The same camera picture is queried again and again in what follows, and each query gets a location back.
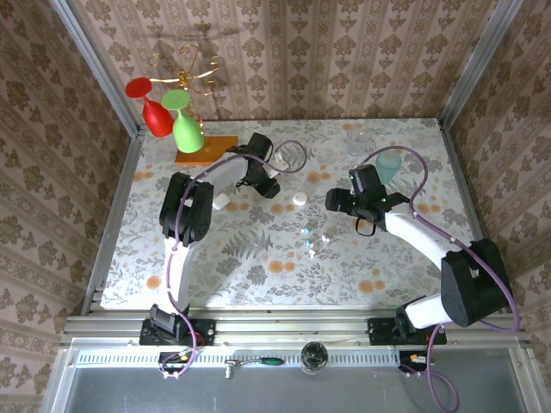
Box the teal translucent plastic cup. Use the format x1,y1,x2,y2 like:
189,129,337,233
375,149,403,184

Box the clear glass cup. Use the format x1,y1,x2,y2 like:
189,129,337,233
346,127,375,157

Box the orange wooden rack base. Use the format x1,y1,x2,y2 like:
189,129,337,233
174,135,239,167

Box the green plastic wine glass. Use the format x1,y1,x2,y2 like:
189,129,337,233
160,89,206,154

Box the red plastic wine glass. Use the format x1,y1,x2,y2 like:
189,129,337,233
125,77,176,139

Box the black power connector block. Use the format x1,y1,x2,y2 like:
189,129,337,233
157,350,195,376
398,350,431,374

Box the grey metal panel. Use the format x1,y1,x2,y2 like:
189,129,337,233
42,346,548,413

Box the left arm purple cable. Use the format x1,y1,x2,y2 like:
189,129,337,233
159,139,309,380

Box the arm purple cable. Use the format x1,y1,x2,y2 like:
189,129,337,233
356,145,522,412
159,139,309,380

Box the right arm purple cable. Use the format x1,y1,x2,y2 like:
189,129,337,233
356,145,522,412

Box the aluminium table side rail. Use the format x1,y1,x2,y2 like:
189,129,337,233
80,124,147,313
437,120,509,313

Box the gold wire glass rack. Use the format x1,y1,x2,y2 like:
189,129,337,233
147,42,226,151

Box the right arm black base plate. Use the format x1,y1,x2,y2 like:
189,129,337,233
368,317,448,346

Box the aluminium table long rail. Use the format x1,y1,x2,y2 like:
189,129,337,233
59,305,533,348

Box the aluminium frame post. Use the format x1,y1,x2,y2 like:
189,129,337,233
437,0,526,128
49,0,147,137

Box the black round camera dome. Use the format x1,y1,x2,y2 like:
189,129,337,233
300,341,330,374

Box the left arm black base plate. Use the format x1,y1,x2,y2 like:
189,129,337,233
139,318,216,347

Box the green handled ratchet screwdriver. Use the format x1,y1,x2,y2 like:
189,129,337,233
223,355,284,379

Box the slotted grey cable duct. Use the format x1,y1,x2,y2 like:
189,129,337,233
75,348,513,369

